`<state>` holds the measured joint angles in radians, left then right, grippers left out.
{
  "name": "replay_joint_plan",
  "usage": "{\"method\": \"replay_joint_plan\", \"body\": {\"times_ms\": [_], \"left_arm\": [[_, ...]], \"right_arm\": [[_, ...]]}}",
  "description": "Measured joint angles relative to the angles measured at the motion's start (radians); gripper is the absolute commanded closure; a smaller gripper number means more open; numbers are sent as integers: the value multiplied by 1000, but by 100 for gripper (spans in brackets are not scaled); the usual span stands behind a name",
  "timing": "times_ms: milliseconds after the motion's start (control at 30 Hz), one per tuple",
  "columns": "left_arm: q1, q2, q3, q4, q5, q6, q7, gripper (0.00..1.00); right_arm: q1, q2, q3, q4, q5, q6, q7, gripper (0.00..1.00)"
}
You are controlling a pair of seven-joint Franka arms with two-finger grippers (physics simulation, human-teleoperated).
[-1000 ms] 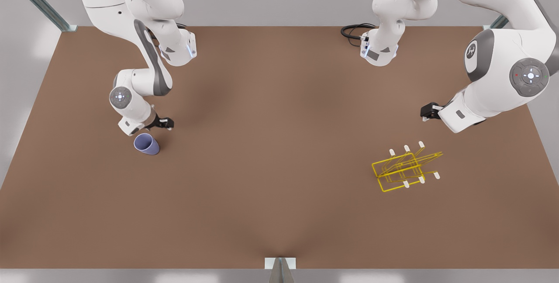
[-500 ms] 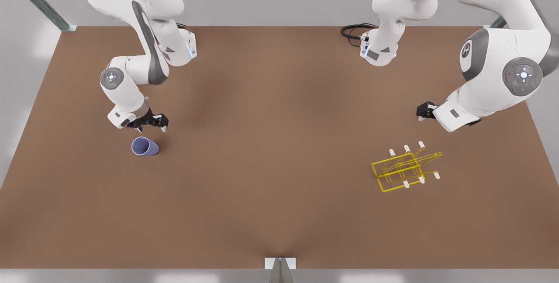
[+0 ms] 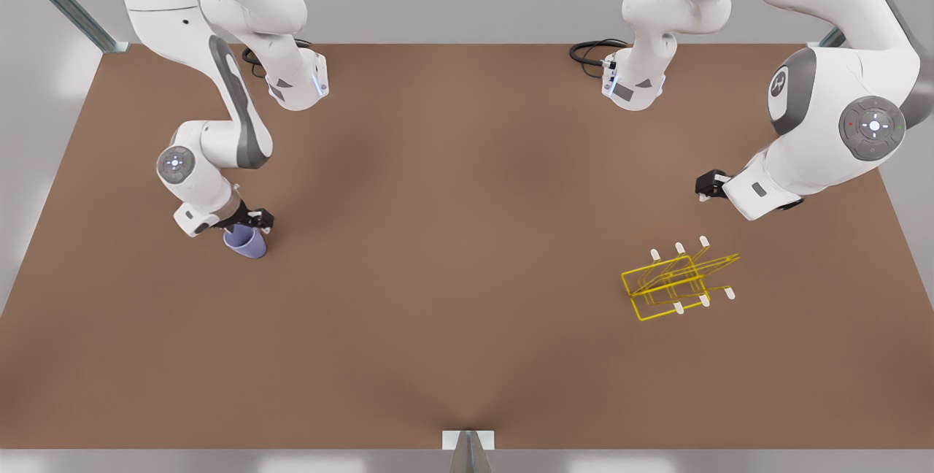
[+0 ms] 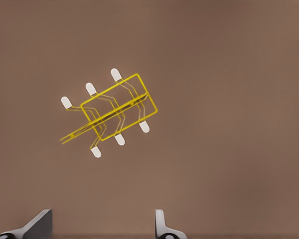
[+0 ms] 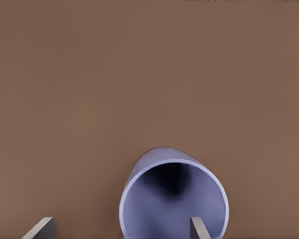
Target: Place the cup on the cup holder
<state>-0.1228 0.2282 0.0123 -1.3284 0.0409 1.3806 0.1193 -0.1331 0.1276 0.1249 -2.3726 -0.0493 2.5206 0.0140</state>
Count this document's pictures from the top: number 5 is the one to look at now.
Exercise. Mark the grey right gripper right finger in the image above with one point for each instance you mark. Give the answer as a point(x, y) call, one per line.
point(198, 228)

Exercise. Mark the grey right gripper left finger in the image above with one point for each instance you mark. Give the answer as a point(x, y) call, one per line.
point(42, 229)

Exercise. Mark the lavender blue cup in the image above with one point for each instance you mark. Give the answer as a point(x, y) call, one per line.
point(162, 206)

